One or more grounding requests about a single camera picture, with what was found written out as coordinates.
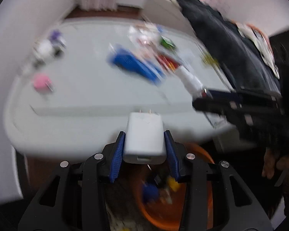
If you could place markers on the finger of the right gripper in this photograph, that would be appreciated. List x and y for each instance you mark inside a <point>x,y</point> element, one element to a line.
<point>213,101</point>

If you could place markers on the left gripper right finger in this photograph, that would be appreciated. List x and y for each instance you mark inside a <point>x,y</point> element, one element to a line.
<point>234,205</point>

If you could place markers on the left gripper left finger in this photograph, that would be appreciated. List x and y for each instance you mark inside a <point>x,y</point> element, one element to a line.
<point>73,198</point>

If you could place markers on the white green ointment tube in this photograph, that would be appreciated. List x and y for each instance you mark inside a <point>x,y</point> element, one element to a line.
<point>191,83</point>

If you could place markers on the red knitted ornament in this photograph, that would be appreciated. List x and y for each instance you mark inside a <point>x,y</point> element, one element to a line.
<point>168,64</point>

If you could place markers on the green glass bottle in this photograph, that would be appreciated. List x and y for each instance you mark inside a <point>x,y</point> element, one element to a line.
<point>167,43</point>

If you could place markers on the white USB charger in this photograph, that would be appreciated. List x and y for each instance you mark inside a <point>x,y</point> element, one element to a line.
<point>144,141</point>

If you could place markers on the blue plastic packet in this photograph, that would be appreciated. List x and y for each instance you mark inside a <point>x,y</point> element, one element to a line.
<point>136,64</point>

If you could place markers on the person's right hand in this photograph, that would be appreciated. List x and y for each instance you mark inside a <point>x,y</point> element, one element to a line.
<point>274,163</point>

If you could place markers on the dark grey blanket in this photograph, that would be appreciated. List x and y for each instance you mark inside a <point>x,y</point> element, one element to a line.
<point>238,57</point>

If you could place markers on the yellow hair claw clip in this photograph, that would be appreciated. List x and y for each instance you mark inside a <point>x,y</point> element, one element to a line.
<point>207,59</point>

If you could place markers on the orange plastic bucket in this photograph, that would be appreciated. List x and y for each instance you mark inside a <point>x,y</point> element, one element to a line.
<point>161,204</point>

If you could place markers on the white patterned blanket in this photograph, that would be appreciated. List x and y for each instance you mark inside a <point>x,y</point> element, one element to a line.
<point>262,43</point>

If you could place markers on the pink round pocket mirror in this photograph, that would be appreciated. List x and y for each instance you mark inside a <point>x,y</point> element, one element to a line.
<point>42,83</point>

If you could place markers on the purple small cup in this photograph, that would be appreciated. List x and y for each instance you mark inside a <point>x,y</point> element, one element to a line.
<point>55,36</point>

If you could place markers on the white bed frame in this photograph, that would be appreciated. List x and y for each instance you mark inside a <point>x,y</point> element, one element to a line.
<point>166,13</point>

